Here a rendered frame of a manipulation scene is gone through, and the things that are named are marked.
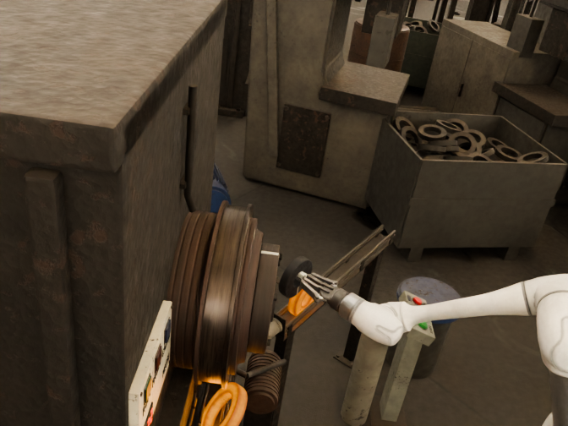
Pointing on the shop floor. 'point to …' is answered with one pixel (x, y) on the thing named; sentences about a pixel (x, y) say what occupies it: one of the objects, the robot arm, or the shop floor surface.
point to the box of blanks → (461, 182)
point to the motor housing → (262, 390)
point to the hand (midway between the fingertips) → (297, 273)
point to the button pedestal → (401, 373)
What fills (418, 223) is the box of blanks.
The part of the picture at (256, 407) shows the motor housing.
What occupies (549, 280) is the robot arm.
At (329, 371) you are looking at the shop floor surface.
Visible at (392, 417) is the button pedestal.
